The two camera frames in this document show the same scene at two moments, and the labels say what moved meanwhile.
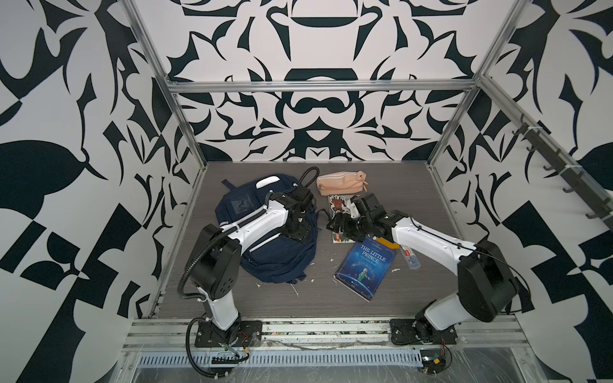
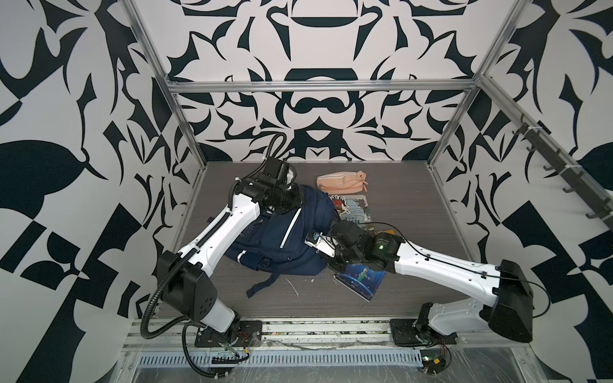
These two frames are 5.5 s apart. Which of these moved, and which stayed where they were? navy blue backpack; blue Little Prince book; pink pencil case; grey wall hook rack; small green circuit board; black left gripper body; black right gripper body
Moved: black left gripper body; black right gripper body; navy blue backpack
Stayed: grey wall hook rack; blue Little Prince book; small green circuit board; pink pencil case
